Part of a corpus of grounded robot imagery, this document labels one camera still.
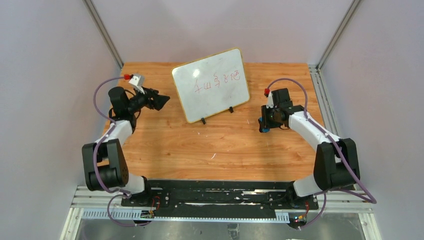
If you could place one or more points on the yellow framed whiteboard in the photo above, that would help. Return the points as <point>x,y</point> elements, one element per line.
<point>211,85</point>

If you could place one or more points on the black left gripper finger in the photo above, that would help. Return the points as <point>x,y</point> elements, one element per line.
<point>156,97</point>
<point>158,104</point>

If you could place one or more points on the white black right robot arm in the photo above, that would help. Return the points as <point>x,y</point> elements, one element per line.
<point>336,159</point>

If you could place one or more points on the blue whiteboard eraser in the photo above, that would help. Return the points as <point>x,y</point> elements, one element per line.
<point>266,130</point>

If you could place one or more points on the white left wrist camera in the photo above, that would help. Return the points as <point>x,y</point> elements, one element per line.
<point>136,81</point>

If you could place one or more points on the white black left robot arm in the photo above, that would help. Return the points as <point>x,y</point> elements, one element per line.
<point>104,164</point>

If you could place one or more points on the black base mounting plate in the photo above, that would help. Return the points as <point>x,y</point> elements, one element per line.
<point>167,194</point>

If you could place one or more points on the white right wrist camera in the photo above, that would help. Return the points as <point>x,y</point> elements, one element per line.
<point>270,102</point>

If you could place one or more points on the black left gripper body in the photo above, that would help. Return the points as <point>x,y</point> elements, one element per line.
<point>150,99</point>

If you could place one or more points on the aluminium frame rail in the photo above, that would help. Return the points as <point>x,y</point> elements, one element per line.
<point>324,100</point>

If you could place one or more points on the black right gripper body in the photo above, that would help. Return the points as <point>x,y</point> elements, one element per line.
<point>267,119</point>

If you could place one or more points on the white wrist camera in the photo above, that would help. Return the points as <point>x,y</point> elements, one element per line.
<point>270,102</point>
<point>136,81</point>

